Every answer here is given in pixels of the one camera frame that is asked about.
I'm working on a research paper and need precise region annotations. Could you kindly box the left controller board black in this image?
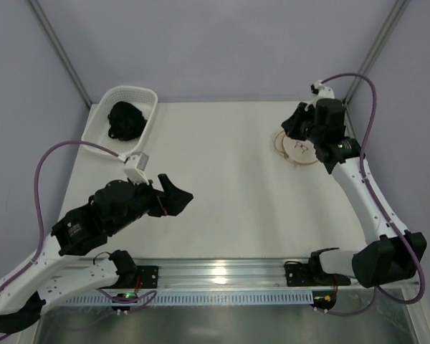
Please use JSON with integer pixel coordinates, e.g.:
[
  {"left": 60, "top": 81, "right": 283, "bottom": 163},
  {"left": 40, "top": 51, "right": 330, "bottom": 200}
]
[{"left": 111, "top": 292, "right": 138, "bottom": 315}]

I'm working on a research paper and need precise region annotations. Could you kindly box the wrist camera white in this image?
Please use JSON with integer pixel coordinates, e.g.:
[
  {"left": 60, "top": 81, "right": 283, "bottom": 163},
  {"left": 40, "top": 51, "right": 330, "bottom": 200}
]
[
  {"left": 305, "top": 80, "right": 335, "bottom": 110},
  {"left": 118, "top": 152, "right": 150, "bottom": 185}
]

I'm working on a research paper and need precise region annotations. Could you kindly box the aluminium frame post left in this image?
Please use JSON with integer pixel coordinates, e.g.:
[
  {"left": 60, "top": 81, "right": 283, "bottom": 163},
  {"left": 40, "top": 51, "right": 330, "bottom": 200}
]
[{"left": 25, "top": 0, "right": 93, "bottom": 109}]

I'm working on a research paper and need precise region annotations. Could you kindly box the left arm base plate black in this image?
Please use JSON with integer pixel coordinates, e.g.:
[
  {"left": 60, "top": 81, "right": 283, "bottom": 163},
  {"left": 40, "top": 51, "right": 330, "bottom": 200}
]
[{"left": 129, "top": 265, "right": 159, "bottom": 290}]

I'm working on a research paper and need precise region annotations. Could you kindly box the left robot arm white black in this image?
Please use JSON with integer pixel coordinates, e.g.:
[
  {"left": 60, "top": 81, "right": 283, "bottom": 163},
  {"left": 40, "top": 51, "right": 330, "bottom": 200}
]
[{"left": 0, "top": 174, "right": 194, "bottom": 335}]

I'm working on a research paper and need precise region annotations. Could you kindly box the aluminium frame post right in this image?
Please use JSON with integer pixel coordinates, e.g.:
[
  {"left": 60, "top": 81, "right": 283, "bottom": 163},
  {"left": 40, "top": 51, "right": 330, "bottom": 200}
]
[{"left": 342, "top": 0, "right": 411, "bottom": 107}]

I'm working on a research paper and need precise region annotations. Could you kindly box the right controller board black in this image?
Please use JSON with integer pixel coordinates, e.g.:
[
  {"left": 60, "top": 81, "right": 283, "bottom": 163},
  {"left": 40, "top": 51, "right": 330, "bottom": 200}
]
[{"left": 310, "top": 290, "right": 337, "bottom": 312}]

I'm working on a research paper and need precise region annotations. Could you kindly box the controller board black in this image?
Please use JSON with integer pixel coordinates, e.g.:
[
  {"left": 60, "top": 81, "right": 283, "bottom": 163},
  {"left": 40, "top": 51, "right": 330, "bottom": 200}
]
[
  {"left": 310, "top": 290, "right": 337, "bottom": 312},
  {"left": 111, "top": 292, "right": 138, "bottom": 315}
]

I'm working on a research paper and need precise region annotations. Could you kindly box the slotted cable duct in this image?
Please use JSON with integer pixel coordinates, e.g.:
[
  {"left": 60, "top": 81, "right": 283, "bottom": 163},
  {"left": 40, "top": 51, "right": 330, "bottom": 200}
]
[{"left": 57, "top": 290, "right": 315, "bottom": 307}]

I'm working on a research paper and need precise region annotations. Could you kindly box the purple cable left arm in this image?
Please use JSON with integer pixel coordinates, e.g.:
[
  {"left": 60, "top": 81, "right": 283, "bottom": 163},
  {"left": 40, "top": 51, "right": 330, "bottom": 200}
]
[{"left": 0, "top": 140, "right": 158, "bottom": 343}]

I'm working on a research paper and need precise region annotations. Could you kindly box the aluminium frame post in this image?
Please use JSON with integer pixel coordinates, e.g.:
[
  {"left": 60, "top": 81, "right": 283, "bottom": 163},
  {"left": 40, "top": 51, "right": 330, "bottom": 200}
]
[
  {"left": 25, "top": 0, "right": 93, "bottom": 109},
  {"left": 342, "top": 0, "right": 411, "bottom": 107}
]

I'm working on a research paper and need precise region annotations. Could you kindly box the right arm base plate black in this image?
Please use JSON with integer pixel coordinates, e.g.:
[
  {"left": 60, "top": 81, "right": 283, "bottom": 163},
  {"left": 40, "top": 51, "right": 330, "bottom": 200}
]
[{"left": 284, "top": 261, "right": 351, "bottom": 287}]

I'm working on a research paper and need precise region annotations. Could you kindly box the white perforated plastic basket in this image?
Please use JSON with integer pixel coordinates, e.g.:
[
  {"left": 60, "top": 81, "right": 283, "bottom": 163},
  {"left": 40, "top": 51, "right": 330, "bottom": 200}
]
[{"left": 82, "top": 86, "right": 158, "bottom": 158}]

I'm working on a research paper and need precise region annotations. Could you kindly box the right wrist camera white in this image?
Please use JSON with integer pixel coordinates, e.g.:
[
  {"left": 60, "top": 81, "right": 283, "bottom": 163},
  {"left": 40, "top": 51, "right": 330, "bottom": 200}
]
[{"left": 305, "top": 80, "right": 335, "bottom": 110}]

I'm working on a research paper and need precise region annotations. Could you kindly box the aluminium mounting rail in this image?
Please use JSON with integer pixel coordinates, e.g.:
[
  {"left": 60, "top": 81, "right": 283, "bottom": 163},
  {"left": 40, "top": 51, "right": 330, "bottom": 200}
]
[{"left": 57, "top": 257, "right": 420, "bottom": 292}]

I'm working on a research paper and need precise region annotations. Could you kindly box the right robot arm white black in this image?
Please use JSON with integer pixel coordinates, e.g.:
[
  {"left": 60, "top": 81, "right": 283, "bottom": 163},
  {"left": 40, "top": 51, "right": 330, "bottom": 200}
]
[{"left": 282, "top": 98, "right": 426, "bottom": 287}]

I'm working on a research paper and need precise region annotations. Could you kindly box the black bra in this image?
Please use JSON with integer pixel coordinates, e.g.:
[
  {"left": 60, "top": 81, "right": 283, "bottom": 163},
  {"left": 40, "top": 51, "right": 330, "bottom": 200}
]
[{"left": 107, "top": 101, "right": 147, "bottom": 142}]

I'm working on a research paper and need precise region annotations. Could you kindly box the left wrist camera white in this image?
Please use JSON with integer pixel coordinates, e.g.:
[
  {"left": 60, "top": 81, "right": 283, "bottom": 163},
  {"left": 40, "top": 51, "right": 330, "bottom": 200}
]
[{"left": 118, "top": 152, "right": 150, "bottom": 185}]

